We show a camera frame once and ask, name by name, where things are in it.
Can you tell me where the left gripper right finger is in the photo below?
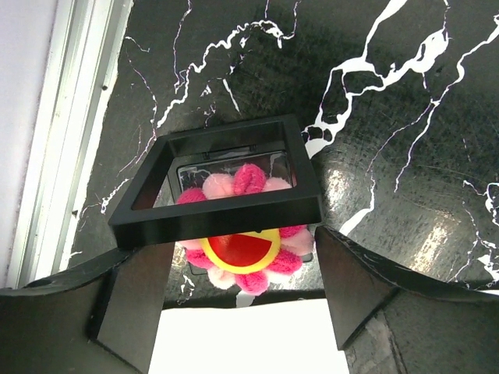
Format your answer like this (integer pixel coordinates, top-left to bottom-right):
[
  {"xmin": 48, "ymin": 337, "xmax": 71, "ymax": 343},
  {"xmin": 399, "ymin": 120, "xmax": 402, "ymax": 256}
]
[{"xmin": 315, "ymin": 226, "xmax": 498, "ymax": 350}]

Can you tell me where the white button-up shirt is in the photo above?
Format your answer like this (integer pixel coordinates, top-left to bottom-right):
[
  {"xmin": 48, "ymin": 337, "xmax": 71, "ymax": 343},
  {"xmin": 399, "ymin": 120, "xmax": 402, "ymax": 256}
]
[{"xmin": 150, "ymin": 299, "xmax": 349, "ymax": 373}]

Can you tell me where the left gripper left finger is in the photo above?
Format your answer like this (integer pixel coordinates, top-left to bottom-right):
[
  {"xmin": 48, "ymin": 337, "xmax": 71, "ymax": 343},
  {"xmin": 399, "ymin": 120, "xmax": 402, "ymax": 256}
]
[{"xmin": 23, "ymin": 243, "xmax": 174, "ymax": 373}]

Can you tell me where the pink flower brooch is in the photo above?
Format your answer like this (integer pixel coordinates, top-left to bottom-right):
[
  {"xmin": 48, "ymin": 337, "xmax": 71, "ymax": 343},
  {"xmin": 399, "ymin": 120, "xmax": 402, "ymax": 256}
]
[{"xmin": 176, "ymin": 164, "xmax": 313, "ymax": 296}]

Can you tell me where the black display frame box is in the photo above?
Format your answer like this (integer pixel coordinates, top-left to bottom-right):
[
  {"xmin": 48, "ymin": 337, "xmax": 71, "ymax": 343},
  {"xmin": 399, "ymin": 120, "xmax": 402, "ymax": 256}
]
[{"xmin": 107, "ymin": 114, "xmax": 325, "ymax": 277}]

